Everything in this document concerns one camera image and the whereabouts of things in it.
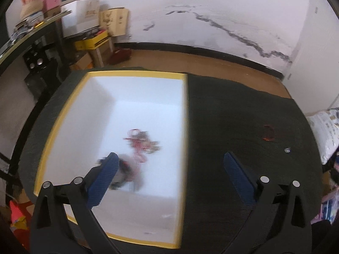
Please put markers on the brown paper gift bag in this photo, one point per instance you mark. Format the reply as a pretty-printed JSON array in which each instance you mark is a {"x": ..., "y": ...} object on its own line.
[{"x": 114, "y": 21}]

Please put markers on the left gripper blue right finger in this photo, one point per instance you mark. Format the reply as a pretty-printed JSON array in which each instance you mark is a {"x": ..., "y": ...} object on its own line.
[{"x": 243, "y": 181}]

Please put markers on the white printed pillow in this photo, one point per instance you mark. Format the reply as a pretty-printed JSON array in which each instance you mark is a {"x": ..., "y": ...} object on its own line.
[{"x": 324, "y": 125}]

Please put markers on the black speaker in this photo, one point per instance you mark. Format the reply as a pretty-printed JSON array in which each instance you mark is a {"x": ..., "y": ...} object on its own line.
[{"x": 35, "y": 60}]

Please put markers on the yellow black flat box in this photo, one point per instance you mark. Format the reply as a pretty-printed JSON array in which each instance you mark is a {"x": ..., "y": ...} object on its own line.
[{"x": 92, "y": 42}]

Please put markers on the red orange bag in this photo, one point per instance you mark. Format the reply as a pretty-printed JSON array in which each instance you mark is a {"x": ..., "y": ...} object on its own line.
[{"x": 20, "y": 222}]

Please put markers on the yellow white open box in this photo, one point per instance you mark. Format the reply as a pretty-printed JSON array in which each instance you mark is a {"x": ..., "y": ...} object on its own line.
[{"x": 140, "y": 113}]

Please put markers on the gold black wristwatch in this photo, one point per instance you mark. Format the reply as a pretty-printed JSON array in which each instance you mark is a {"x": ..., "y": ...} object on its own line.
[{"x": 129, "y": 176}]

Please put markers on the brown cardboard box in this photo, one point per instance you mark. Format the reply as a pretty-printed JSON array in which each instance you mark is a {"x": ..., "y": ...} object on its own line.
[{"x": 94, "y": 58}]

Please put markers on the white paper gift bag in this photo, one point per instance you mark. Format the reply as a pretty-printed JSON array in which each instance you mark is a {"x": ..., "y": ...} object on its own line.
[{"x": 84, "y": 16}]

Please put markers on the black patterned table mat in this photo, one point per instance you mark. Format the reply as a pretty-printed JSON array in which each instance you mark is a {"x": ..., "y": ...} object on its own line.
[{"x": 268, "y": 134}]

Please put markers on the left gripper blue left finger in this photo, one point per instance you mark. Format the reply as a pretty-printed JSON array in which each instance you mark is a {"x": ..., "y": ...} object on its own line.
[{"x": 99, "y": 178}]

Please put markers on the pink printed bedding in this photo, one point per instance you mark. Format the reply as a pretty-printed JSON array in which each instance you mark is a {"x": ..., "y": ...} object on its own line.
[{"x": 329, "y": 203}]

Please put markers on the black desk with shelf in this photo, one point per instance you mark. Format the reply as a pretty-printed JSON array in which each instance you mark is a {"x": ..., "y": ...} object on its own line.
[{"x": 49, "y": 25}]

